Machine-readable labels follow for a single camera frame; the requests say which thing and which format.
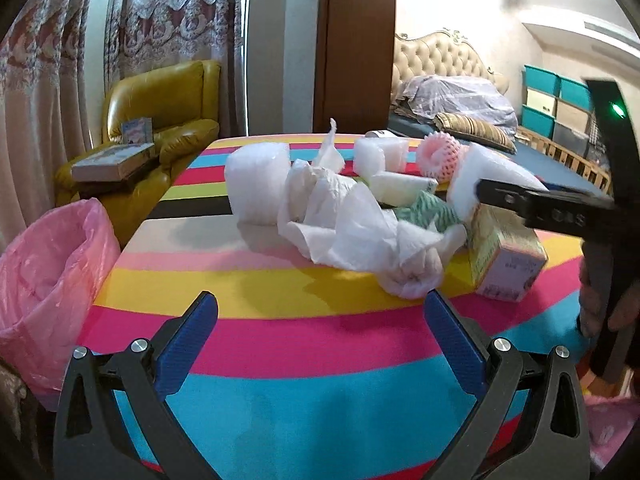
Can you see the pink bag lined bin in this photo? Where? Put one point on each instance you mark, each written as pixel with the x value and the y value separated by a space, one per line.
pixel 45 280

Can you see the pink printed cloth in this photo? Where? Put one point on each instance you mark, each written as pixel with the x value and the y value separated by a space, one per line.
pixel 610 425

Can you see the white tissue paper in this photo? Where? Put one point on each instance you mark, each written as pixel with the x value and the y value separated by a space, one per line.
pixel 350 225

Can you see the yellow leather armchair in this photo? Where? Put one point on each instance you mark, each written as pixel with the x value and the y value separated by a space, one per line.
pixel 165 110

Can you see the small pale printed box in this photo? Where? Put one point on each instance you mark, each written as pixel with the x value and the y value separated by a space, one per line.
pixel 137 129

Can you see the brown wooden door frame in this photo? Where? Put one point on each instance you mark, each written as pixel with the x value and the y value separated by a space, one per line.
pixel 355 45

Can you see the grey crumpled blanket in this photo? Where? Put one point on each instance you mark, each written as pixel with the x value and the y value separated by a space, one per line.
pixel 455 100

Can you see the blue bed mattress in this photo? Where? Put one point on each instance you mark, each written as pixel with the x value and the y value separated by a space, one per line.
pixel 540 160

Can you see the beige tufted headboard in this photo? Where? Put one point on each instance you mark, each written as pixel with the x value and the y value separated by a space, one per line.
pixel 440 57

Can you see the pink lace curtain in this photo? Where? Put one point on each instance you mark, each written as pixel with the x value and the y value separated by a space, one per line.
pixel 150 25

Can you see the person's right hand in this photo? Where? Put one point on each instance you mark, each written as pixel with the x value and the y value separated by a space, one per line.
pixel 592 300

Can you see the white foam sheet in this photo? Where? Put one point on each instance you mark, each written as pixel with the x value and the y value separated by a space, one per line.
pixel 495 167

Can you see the wooden bed rail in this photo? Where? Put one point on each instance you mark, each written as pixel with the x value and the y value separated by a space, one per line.
pixel 570 157

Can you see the pink fruit foam net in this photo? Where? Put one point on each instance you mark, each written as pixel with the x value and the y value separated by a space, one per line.
pixel 442 156

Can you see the yellow pink carton box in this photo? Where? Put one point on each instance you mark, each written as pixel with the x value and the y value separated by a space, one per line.
pixel 505 260

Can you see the striped colourful tablecloth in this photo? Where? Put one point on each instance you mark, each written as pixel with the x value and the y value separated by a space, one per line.
pixel 310 340

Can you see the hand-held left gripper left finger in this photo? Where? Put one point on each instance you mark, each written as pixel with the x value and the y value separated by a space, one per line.
pixel 187 345

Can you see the white wall air conditioner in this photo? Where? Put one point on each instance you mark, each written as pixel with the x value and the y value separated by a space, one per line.
pixel 590 27

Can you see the gold striped pillow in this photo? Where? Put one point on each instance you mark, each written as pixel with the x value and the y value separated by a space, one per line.
pixel 475 130

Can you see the large flat book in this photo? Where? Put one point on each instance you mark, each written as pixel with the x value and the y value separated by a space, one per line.
pixel 112 160

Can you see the white foam block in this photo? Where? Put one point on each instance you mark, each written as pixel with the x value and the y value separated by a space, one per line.
pixel 400 187

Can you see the white foam roll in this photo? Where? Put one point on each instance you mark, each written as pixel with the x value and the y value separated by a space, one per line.
pixel 255 185

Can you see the stack of storage boxes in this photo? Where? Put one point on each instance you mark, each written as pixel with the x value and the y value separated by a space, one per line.
pixel 555 105

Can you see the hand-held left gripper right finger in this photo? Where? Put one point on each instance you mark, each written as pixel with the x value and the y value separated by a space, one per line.
pixel 452 342

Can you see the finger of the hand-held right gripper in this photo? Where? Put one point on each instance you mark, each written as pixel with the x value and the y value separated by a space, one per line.
pixel 530 205

